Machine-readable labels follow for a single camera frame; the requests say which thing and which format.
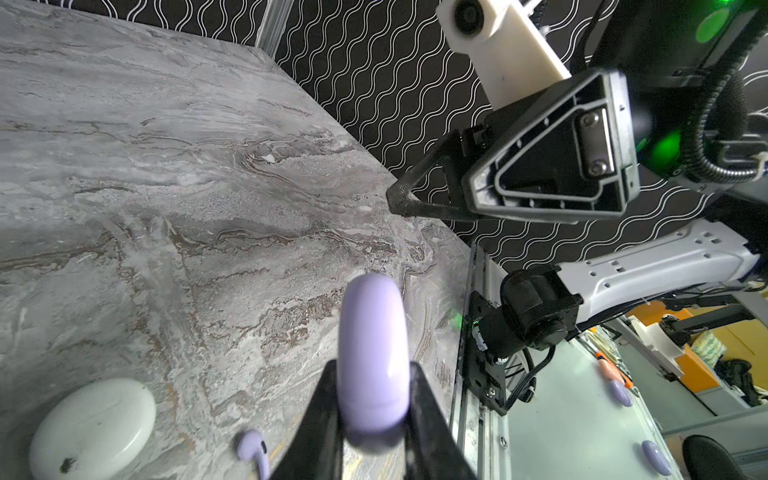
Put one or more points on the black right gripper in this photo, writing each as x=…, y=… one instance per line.
x=565, y=154

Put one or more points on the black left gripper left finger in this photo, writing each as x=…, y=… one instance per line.
x=316, y=451

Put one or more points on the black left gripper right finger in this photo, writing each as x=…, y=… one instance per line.
x=431, y=451

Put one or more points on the purple earbud charging case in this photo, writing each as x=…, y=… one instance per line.
x=373, y=366

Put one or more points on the white earbud charging case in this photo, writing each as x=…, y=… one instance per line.
x=95, y=432

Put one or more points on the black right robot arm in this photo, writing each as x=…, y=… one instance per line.
x=681, y=61

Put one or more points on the purple earbud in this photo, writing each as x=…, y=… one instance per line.
x=251, y=446

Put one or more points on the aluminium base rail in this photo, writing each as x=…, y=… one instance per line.
x=479, y=387

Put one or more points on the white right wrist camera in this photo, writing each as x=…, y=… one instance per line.
x=510, y=56

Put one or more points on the aluminium frame post right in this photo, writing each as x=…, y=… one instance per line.
x=273, y=25

